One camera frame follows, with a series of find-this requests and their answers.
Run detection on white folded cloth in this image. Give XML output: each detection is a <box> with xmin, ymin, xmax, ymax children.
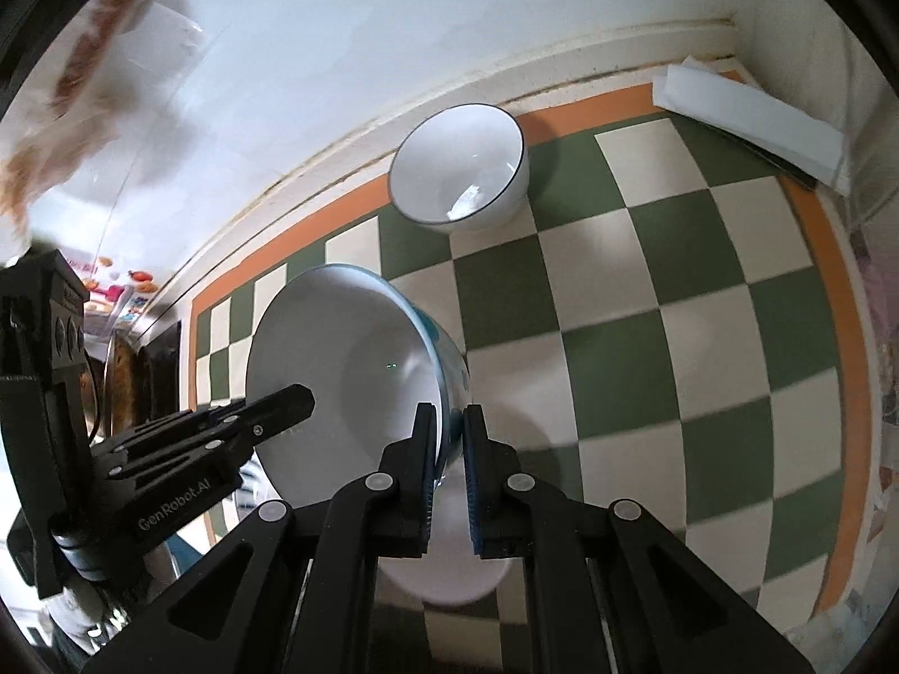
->
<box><xmin>652</xmin><ymin>58</ymin><xmax>852</xmax><ymax>197</ymax></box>

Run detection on plastic bag red contents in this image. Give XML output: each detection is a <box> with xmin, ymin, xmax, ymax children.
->
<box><xmin>49</xmin><ymin>0</ymin><xmax>206</xmax><ymax>119</ymax></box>

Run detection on green white checkered tablecloth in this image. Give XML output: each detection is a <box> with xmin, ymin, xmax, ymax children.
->
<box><xmin>183</xmin><ymin>76</ymin><xmax>876</xmax><ymax>631</ymax></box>

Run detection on plastic bag orange contents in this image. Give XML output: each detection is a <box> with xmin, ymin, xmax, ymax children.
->
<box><xmin>2</xmin><ymin>101</ymin><xmax>117</xmax><ymax>266</ymax></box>

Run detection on black induction cooktop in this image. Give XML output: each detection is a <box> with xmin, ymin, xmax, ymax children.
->
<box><xmin>137</xmin><ymin>321</ymin><xmax>181</xmax><ymax>421</ymax></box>

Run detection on white bowl dark rim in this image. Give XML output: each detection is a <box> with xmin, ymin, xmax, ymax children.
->
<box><xmin>387</xmin><ymin>103</ymin><xmax>530</xmax><ymax>233</ymax></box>

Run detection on white bowl pink pattern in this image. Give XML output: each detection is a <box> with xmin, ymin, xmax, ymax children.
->
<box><xmin>379</xmin><ymin>459</ymin><xmax>512</xmax><ymax>607</ymax></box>

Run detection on white bowl blue pattern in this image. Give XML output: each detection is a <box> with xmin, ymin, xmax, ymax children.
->
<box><xmin>246</xmin><ymin>263</ymin><xmax>471</xmax><ymax>507</ymax></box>

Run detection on colourful wall stickers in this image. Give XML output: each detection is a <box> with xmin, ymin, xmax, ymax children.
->
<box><xmin>69</xmin><ymin>256</ymin><xmax>160</xmax><ymax>324</ymax></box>

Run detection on black frying pan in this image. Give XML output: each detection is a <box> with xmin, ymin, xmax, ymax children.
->
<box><xmin>84</xmin><ymin>332</ymin><xmax>142</xmax><ymax>440</ymax></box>

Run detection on white plate blue stripes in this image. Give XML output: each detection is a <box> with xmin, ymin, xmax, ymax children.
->
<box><xmin>223</xmin><ymin>455</ymin><xmax>271</xmax><ymax>530</ymax></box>

